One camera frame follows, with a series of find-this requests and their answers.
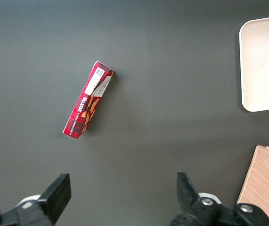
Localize light wooden board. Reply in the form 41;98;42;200
236;145;269;226

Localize beige rectangular tray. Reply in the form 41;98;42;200
238;15;269;113

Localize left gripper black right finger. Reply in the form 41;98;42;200
169;172;269;226

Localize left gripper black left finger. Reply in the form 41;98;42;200
0;173;72;226

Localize red tartan shortbread box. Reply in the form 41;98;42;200
62;60;115;141

